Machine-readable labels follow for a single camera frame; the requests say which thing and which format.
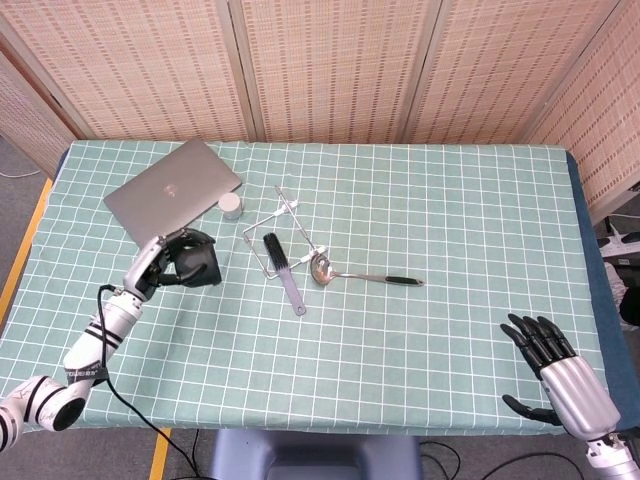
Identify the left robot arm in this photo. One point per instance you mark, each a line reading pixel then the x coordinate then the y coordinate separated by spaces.
pixel 75 365

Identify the woven bamboo folding screen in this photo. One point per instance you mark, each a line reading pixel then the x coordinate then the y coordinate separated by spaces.
pixel 320 65

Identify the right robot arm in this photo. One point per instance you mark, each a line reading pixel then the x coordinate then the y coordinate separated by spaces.
pixel 612 457

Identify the small white-lidded jar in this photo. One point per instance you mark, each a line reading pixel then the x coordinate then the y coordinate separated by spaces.
pixel 229 206

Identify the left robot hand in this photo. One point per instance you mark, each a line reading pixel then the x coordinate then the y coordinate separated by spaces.
pixel 160 265

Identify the grey closed laptop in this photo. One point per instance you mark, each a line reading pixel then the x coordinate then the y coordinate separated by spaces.
pixel 172 194

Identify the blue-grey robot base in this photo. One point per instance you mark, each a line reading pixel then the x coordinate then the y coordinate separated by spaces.
pixel 312 456

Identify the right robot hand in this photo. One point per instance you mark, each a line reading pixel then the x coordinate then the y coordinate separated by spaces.
pixel 565 387

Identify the green checked tablecloth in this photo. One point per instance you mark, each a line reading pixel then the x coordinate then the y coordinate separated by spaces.
pixel 380 350

